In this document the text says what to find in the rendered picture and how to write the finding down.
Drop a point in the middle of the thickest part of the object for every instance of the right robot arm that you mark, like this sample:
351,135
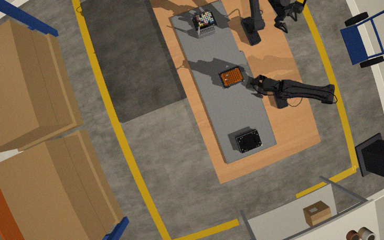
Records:
255,22

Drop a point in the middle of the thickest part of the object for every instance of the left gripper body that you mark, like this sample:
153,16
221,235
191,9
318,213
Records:
261,89

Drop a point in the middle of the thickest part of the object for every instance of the grey slotted rack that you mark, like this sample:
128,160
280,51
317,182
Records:
206,32

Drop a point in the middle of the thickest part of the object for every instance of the orange tube rack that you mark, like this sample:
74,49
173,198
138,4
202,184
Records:
232,78

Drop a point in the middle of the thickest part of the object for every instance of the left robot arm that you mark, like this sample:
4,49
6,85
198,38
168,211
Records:
320,93

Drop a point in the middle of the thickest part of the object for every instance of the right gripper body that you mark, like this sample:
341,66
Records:
283,11

